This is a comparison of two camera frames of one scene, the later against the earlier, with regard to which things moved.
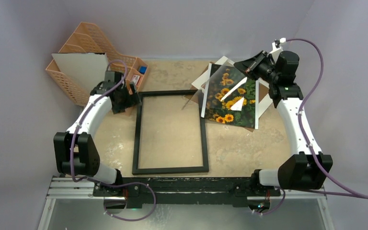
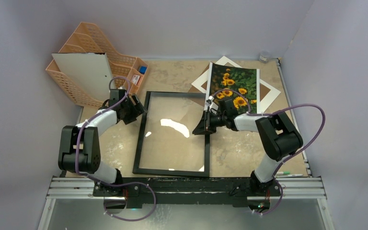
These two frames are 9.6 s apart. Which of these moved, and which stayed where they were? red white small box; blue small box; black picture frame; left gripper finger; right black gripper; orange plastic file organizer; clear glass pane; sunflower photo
Moved: right black gripper; clear glass pane; left gripper finger; black picture frame
Stayed: blue small box; orange plastic file organizer; sunflower photo; red white small box
